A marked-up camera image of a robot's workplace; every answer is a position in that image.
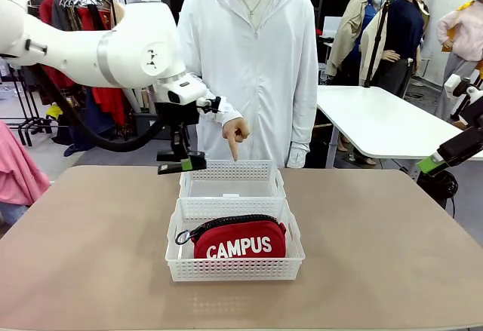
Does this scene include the person's right forearm white sleeve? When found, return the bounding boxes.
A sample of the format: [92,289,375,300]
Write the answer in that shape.
[198,95,245,128]

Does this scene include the white table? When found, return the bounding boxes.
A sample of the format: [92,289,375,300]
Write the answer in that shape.
[316,84,483,168]

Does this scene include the white perforated plastic basket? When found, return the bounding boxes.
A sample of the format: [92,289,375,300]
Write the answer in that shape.
[178,159,287,200]
[165,198,306,282]

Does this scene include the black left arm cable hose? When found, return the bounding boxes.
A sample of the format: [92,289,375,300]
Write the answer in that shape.
[37,65,167,154]

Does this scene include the grey paper roll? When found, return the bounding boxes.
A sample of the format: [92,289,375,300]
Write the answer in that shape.
[124,87,143,114]

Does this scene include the dark blue garment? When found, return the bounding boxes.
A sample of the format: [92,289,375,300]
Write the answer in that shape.
[63,89,114,158]

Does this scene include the mannequin in beige trench coat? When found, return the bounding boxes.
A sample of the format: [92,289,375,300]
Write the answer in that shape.
[326,0,378,85]

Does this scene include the grey storage bin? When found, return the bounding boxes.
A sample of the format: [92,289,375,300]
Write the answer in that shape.
[134,113,163,139]

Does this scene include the mannequin in pink sweater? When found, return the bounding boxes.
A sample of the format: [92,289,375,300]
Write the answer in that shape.
[435,0,483,121]

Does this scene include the red CAMPUS zipper pouch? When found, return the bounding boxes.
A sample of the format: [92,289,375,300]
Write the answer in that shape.
[174,213,288,259]

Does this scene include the tall cream paper roll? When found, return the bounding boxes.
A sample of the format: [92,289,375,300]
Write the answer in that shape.
[144,88,156,115]

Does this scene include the black tripod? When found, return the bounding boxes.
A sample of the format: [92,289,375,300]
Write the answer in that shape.
[364,0,390,87]

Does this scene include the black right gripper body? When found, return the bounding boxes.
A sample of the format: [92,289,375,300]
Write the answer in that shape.
[437,99,483,167]

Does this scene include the person's white zip jacket torso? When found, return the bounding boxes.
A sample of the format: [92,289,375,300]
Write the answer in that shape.
[177,0,319,169]

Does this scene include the figure in navy top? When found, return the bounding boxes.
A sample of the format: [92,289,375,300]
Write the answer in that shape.
[371,0,431,98]

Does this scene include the long red dress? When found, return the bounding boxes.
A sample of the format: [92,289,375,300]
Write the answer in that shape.
[77,6,128,127]

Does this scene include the person's right hand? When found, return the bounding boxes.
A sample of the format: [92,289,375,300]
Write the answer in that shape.
[222,118,252,161]

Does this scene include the grey jacket on hanger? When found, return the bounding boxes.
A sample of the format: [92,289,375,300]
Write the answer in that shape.
[51,0,82,32]

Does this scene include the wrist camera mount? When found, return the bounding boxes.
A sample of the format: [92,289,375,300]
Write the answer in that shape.
[454,77,483,100]
[195,96,223,115]

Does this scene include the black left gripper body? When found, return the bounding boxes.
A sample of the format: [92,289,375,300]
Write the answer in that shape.
[156,100,200,125]

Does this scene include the person's left forearm white sleeve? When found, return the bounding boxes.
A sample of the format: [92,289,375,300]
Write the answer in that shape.
[286,119,317,169]

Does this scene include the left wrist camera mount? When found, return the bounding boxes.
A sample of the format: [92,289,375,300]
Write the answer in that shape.
[195,96,223,115]

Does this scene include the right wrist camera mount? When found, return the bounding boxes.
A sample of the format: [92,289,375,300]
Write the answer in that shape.
[454,77,483,100]

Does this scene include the beige garment on hanger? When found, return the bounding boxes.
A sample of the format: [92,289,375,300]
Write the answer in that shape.
[109,1,128,25]

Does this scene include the black coiled cable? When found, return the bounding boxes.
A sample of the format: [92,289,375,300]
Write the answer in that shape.
[418,170,460,219]

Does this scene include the pink garment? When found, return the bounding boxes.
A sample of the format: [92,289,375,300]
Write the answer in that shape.
[0,121,51,206]

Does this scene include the red jacket on hanger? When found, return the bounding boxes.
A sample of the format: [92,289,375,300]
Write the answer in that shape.
[38,0,78,90]

